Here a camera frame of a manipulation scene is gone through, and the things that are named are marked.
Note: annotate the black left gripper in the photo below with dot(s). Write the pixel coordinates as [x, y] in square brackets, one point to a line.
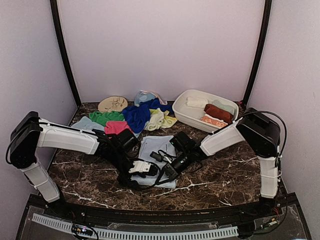
[126, 180]

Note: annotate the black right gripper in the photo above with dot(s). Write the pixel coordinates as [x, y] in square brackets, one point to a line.
[171, 171]

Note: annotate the large pale blue towel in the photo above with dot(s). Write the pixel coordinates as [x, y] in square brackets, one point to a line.
[151, 144]

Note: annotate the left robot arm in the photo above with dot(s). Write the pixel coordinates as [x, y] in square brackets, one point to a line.
[34, 133]

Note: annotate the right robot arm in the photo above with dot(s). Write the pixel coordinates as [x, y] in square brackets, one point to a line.
[260, 132]

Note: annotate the pink towel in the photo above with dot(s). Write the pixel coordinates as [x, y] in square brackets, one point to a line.
[115, 127]

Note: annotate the royal blue towel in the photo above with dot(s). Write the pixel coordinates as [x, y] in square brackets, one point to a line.
[137, 116]

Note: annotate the orange patterned rolled towel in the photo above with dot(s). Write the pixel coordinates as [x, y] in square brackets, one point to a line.
[213, 121]

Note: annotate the grey-blue towel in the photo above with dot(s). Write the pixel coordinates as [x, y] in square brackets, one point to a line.
[86, 124]

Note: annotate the pale yellow patterned towel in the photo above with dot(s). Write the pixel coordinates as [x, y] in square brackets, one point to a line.
[159, 119]

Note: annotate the white plastic basin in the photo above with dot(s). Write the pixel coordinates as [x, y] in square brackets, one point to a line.
[192, 115]

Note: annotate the beige bird-painted plate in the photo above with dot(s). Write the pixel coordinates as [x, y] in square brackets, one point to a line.
[112, 103]

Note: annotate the brown rolled towel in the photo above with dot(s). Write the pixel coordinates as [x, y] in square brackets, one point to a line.
[218, 113]

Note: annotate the white rolled towel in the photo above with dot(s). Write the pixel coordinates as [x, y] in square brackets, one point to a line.
[196, 102]

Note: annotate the pale green rolled towel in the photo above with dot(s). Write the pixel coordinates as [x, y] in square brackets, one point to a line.
[224, 107]

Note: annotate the light blue dotted towel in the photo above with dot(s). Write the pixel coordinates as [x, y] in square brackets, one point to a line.
[144, 96]

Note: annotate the white slotted cable duct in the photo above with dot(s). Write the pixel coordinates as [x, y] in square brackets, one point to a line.
[121, 231]

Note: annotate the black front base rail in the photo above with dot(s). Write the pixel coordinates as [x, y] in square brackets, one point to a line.
[168, 206]

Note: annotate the black left frame post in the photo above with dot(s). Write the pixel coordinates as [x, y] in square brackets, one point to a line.
[63, 51]

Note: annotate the black frame post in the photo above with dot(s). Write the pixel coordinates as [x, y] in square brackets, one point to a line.
[259, 51]
[63, 51]

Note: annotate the black right frame post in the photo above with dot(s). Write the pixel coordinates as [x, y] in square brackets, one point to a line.
[259, 51]

